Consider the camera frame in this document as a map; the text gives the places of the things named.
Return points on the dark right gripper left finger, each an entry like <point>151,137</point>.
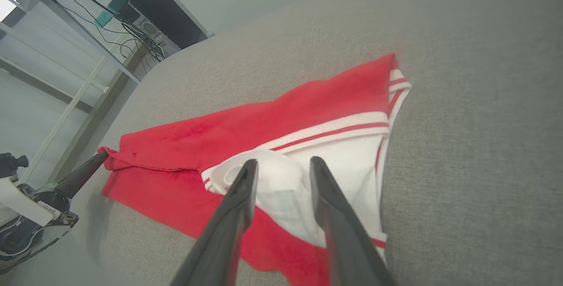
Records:
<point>220,242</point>

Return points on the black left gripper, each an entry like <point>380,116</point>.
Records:
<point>57,202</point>

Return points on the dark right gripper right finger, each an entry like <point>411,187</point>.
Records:
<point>347,246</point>

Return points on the red garment striped white trim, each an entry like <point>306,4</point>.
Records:
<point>220,132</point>

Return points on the black computer tower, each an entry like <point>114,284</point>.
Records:
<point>167,13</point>

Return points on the white metal shelf frame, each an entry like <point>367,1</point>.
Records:
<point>66,115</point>

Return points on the white left camera bracket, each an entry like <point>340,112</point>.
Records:
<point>17,202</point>

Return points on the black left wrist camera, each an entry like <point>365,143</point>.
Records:
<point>11,165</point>

